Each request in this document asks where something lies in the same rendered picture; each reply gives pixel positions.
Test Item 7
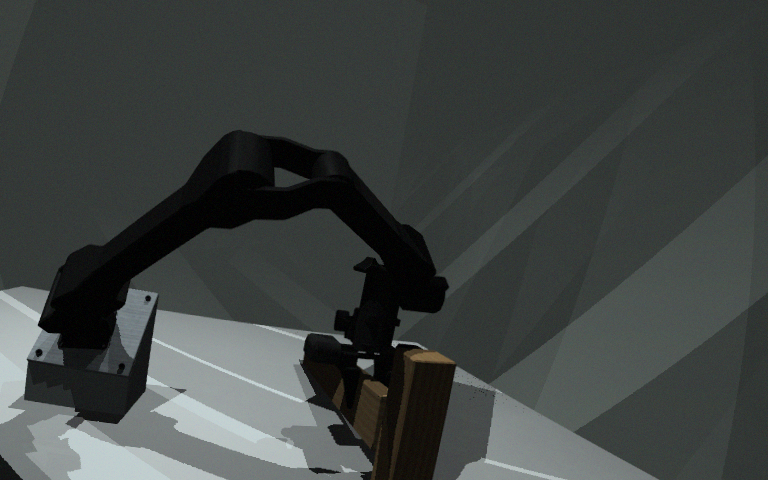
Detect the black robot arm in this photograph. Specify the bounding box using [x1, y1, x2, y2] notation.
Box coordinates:
[37, 130, 449, 350]

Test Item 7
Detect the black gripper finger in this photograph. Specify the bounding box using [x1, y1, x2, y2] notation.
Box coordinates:
[373, 360, 392, 388]
[335, 362, 361, 409]

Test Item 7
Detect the dark brown wooden post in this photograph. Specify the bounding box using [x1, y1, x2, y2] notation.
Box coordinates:
[370, 347, 457, 480]

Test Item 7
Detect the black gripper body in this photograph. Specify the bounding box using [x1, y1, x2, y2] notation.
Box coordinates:
[303, 304, 423, 370]

